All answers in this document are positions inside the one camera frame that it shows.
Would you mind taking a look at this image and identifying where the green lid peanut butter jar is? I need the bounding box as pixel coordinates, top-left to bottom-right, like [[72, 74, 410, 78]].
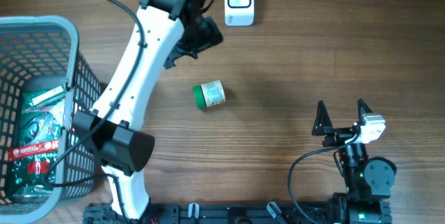
[[193, 80, 226, 109]]

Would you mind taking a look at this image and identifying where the red candy bar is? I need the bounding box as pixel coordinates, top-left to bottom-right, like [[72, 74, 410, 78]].
[[7, 138, 59, 161]]

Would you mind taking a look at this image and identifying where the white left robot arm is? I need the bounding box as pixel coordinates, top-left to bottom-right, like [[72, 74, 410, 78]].
[[72, 0, 223, 223]]

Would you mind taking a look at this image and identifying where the white barcode scanner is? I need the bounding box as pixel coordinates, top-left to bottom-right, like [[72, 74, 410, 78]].
[[224, 0, 254, 26]]

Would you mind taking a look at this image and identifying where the green white small packet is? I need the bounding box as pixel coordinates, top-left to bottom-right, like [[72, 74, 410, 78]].
[[31, 85, 66, 107]]

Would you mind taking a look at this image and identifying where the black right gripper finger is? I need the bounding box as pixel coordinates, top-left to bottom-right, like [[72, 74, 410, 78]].
[[311, 100, 333, 136], [357, 98, 372, 124]]

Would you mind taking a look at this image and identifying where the grey plastic shopping basket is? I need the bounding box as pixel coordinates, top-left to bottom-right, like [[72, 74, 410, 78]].
[[1, 15, 101, 223]]

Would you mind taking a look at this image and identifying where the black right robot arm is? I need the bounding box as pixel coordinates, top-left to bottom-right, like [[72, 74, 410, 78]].
[[311, 99, 397, 224]]

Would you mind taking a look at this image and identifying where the green snack bag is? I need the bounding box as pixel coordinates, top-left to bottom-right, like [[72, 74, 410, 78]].
[[6, 88, 65, 201]]

